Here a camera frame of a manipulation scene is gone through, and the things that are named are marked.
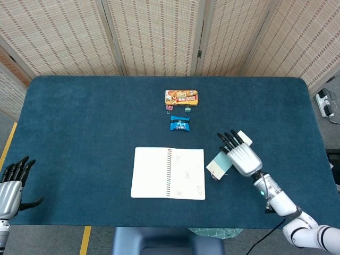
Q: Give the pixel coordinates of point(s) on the green checkered cloth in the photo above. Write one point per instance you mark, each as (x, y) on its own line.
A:
(220, 232)

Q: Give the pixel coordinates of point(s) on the black box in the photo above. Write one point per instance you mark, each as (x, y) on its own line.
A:
(334, 156)

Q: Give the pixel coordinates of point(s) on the yellow orange snack box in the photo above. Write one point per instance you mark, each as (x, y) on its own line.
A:
(191, 99)

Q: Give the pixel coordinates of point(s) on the dark blue chair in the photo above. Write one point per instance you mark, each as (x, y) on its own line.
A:
(164, 239)

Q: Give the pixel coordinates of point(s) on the pink binder clip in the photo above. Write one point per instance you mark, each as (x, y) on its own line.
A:
(169, 108)

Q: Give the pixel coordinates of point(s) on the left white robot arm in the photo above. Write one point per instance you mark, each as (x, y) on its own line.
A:
(3, 233)

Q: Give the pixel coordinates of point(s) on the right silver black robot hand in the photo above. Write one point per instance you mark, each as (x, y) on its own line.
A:
(244, 159)

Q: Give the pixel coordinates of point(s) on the blue bookmark with pink tassel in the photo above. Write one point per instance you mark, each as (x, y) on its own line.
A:
(219, 166)

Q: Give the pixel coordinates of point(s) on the woven folding screen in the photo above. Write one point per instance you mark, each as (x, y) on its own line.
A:
(154, 34)

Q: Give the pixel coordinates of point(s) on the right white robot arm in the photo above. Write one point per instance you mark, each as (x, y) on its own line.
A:
(281, 202)

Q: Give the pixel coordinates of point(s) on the white rectangular block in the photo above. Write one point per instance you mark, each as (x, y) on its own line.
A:
(245, 137)

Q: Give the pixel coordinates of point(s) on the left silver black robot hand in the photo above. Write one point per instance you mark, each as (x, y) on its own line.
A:
(9, 194)

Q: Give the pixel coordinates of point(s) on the white power strip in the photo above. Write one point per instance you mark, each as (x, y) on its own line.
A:
(322, 103)

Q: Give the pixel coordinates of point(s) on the green binder clip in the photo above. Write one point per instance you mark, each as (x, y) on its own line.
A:
(188, 109)

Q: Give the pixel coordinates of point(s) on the open spiral notebook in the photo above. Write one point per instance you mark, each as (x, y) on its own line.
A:
(151, 172)

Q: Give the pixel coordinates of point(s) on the dark blue tablecloth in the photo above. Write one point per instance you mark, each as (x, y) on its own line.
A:
(79, 132)

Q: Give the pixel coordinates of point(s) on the blue snack packet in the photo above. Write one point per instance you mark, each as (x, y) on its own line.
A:
(179, 124)

